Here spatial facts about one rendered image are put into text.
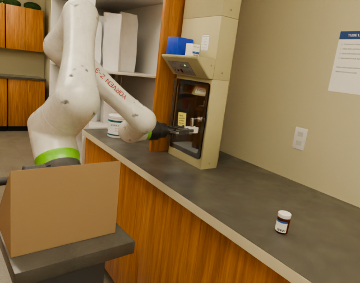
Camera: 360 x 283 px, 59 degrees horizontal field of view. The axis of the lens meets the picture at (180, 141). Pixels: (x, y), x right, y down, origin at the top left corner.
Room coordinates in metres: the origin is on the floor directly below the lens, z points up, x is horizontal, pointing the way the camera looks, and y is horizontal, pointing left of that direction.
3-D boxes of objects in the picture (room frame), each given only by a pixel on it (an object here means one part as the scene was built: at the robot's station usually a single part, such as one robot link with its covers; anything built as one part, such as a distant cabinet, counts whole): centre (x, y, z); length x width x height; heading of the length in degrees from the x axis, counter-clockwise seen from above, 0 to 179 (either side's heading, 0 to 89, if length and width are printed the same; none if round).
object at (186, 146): (1.73, -0.02, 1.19); 0.30 x 0.01 x 0.40; 36
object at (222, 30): (1.80, -0.13, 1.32); 0.32 x 0.25 x 0.77; 36
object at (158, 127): (1.47, 0.14, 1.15); 0.09 x 0.06 x 0.12; 36
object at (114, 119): (2.14, 0.44, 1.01); 0.13 x 0.13 x 0.15
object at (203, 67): (1.70, 0.02, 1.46); 0.32 x 0.12 x 0.10; 36
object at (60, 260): (0.86, 0.32, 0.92); 0.32 x 0.32 x 0.04; 39
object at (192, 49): (1.66, -0.01, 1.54); 0.05 x 0.05 x 0.06; 44
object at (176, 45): (1.76, 0.06, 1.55); 0.10 x 0.10 x 0.09; 36
